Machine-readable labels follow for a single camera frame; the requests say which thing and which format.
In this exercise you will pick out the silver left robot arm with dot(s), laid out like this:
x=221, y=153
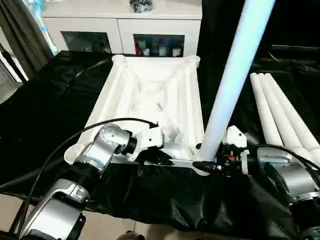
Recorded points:
x=100, y=152

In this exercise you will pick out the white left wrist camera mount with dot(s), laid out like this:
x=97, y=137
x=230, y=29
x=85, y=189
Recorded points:
x=150, y=137

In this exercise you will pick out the black glossy mat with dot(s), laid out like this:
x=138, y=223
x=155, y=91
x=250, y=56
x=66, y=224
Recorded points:
x=175, y=195

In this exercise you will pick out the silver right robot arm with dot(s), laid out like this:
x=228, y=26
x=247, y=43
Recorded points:
x=295, y=180

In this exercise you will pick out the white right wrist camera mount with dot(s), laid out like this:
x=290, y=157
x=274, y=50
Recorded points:
x=235, y=135

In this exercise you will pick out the white plastic table top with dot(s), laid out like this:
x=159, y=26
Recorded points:
x=150, y=75

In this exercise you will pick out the dark robot torso part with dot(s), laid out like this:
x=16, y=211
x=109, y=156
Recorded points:
x=131, y=235

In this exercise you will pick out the black bundle on cabinet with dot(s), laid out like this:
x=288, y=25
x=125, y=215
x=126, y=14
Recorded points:
x=141, y=5

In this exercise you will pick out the grey curtain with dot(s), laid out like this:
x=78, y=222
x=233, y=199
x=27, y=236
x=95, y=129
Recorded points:
x=20, y=32

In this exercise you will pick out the light blue plastic wrap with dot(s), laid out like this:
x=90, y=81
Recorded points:
x=46, y=27

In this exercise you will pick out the long black bar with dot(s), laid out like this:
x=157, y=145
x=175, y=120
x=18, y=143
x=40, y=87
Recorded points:
x=295, y=48

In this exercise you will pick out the white cabinet with glass doors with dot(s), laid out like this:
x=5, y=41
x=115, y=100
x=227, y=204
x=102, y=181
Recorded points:
x=120, y=27

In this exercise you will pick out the white plastic table leg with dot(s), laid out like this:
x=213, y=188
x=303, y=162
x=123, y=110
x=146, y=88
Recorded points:
x=232, y=75
x=265, y=112
x=278, y=112
x=291, y=112

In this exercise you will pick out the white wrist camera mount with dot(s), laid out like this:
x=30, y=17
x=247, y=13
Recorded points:
x=150, y=137
x=235, y=135

